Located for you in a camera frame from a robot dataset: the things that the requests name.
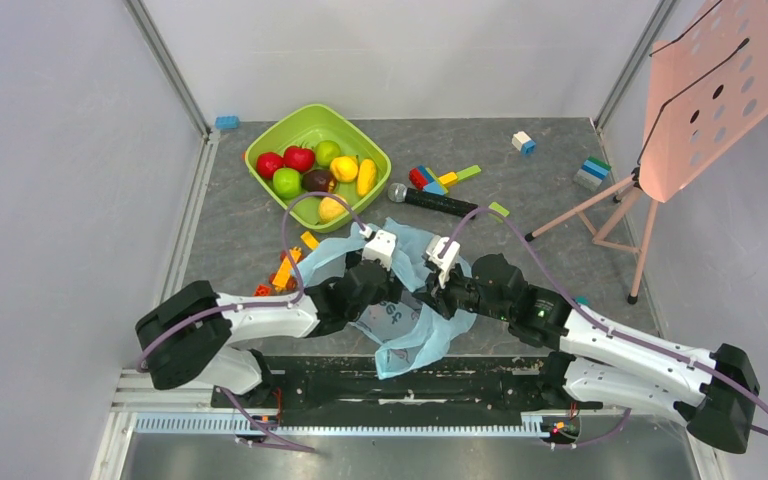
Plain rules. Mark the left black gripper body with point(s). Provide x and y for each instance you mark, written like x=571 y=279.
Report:
x=391 y=290

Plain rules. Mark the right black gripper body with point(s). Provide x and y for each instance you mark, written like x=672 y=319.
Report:
x=437 y=291

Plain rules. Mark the yellow fake banana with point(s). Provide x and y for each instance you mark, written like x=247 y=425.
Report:
x=367 y=177

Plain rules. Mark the yellow fake pear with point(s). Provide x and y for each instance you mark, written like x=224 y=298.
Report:
x=345 y=169

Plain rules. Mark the red fake tomato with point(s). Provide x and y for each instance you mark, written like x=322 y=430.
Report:
x=299 y=158

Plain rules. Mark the yellow green fake mango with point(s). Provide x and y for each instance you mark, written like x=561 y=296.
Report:
x=326 y=151

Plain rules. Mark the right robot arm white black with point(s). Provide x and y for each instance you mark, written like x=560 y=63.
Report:
x=596 y=360

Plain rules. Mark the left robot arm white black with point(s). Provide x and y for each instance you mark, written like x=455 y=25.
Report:
x=191 y=335

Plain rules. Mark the yellow fake fruit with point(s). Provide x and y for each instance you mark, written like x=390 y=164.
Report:
x=330 y=208

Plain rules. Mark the dark purple fake fruit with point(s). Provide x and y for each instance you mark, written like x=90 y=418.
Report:
x=319 y=180

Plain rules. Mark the green fake apple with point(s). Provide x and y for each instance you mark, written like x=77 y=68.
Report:
x=287 y=183

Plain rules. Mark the red fake apple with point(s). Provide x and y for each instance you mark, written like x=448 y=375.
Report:
x=267 y=164

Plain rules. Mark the orange toy car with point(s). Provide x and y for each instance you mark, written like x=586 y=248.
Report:
x=283 y=280

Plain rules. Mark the yellow curved toy block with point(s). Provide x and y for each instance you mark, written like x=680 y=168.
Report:
x=309 y=240

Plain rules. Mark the red flat toy block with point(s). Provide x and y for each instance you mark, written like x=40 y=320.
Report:
x=263 y=291

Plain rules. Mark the small green toy block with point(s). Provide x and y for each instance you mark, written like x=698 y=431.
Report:
x=499 y=209

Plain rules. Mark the black toy microphone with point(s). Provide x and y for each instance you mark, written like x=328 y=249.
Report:
x=400 y=193

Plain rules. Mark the multicolour toy block stack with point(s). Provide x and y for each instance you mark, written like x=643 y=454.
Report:
x=424 y=179

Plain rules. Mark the grey blue green block stack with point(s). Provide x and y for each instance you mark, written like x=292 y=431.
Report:
x=592 y=173

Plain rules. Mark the white blue toy block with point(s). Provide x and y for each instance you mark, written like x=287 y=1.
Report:
x=523 y=143

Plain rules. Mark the green plastic basin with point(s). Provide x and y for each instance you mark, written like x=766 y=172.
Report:
x=306 y=127

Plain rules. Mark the pink music stand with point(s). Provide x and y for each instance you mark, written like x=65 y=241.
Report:
x=708 y=87

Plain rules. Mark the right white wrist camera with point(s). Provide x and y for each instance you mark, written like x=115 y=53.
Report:
x=441 y=256

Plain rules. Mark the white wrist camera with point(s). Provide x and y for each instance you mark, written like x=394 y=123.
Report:
x=379 y=247
x=441 y=256

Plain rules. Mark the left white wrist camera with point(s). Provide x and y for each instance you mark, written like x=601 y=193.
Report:
x=379 y=247

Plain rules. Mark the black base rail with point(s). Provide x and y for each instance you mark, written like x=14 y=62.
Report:
x=459 y=391

